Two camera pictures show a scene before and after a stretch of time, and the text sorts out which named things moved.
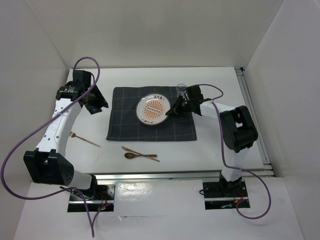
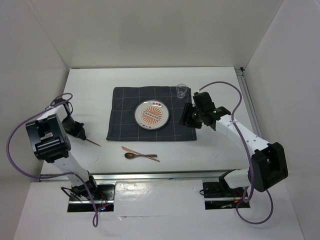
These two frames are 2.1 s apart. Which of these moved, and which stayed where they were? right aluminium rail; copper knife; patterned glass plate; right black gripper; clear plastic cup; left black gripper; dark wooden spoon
Moved: left black gripper; right black gripper; patterned glass plate
Stayed: right aluminium rail; dark wooden spoon; copper knife; clear plastic cup
